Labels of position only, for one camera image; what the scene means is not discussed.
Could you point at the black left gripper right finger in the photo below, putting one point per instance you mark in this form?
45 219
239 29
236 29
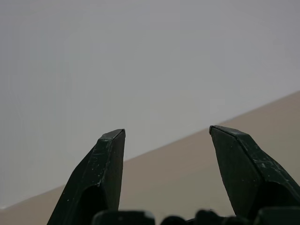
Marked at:
250 171

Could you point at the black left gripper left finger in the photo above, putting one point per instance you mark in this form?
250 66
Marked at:
96 173

